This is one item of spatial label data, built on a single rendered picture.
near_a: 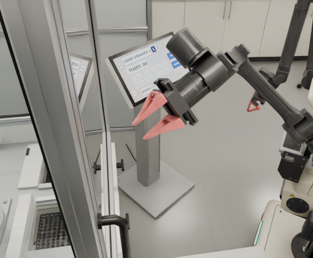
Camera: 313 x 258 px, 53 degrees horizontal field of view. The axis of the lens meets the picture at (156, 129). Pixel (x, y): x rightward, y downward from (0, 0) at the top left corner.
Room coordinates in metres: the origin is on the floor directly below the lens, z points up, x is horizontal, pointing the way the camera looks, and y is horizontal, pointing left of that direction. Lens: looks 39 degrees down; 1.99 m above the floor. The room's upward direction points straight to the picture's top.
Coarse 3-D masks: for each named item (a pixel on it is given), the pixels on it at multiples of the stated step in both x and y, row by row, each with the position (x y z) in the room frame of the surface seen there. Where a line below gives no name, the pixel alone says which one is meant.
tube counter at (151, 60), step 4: (152, 56) 1.74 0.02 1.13; (156, 56) 1.76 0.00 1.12; (160, 56) 1.77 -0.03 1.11; (164, 56) 1.79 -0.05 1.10; (144, 60) 1.70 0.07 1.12; (148, 60) 1.71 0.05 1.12; (152, 60) 1.72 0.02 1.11; (156, 60) 1.74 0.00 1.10; (160, 60) 1.75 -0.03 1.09; (144, 64) 1.68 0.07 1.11; (148, 64) 1.69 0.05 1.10
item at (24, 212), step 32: (0, 32) 0.28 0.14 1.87; (0, 64) 0.28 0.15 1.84; (0, 96) 0.28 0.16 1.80; (0, 128) 0.28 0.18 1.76; (32, 128) 0.28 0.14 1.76; (0, 160) 0.28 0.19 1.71; (32, 160) 0.28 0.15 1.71; (0, 192) 0.27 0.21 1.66; (32, 192) 0.28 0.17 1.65; (0, 224) 0.27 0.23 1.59; (32, 224) 0.28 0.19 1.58; (0, 256) 0.27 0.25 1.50; (32, 256) 0.27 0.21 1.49; (64, 256) 0.28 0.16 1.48
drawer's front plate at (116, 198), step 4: (116, 192) 0.87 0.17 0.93; (116, 196) 0.85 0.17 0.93; (116, 200) 0.83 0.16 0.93; (116, 204) 0.81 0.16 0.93; (116, 208) 0.79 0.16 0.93; (116, 212) 0.77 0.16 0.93; (116, 228) 0.70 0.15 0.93; (116, 232) 0.68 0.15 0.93; (120, 244) 0.63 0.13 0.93; (120, 248) 0.61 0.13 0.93; (120, 252) 0.60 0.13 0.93; (120, 256) 0.60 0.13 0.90
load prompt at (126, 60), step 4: (156, 44) 1.82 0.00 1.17; (144, 48) 1.75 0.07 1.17; (148, 48) 1.77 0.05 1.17; (152, 48) 1.78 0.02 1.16; (156, 48) 1.80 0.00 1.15; (160, 48) 1.81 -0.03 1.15; (136, 52) 1.70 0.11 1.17; (140, 52) 1.72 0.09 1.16; (144, 52) 1.73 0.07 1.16; (148, 52) 1.75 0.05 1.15; (152, 52) 1.76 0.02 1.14; (156, 52) 1.78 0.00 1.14; (124, 56) 1.65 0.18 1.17; (128, 56) 1.66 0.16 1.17; (132, 56) 1.67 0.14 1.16; (136, 56) 1.69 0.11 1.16; (140, 56) 1.70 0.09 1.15; (144, 56) 1.71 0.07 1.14; (124, 60) 1.63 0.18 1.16; (128, 60) 1.64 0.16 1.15; (132, 60) 1.65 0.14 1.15; (136, 60) 1.67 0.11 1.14; (124, 64) 1.61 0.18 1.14; (128, 64) 1.62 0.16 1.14
